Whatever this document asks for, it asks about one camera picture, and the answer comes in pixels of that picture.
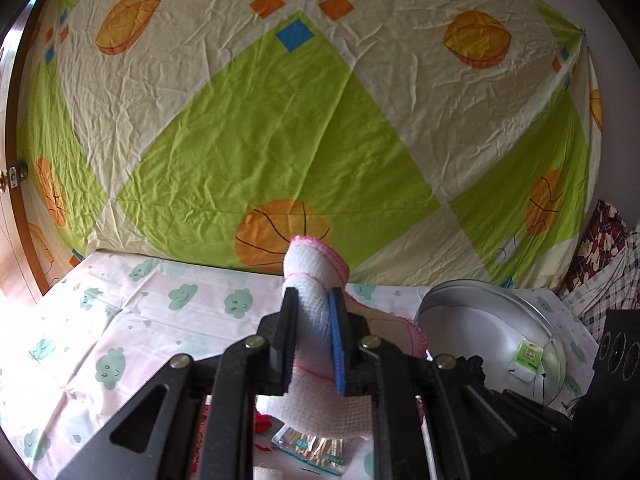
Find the white gauze cloth pink trim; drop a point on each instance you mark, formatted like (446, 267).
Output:
(310, 270)

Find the green tissue packet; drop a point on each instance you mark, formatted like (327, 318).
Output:
(527, 357)

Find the red plaid bear-print cloth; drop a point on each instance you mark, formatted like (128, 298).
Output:
(600, 240)

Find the cloud-print bed sheet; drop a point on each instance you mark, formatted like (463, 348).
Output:
(125, 310)

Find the round metal basin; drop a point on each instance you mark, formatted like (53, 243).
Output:
(480, 320)

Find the wooden door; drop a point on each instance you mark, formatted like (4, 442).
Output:
(10, 240)

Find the ball-printed green cream sheet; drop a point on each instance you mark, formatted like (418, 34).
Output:
(250, 110)

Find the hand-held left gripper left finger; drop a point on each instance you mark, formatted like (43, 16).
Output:
(287, 330)

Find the dark purple cloth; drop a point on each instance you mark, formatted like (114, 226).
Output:
(470, 367)

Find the brass door knob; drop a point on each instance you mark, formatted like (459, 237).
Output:
(9, 179)

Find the light checkered cloth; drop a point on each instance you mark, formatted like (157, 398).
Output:
(617, 285)

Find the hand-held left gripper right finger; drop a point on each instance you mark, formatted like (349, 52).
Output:
(337, 342)

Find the cotton swab packet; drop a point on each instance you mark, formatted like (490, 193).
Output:
(310, 452)

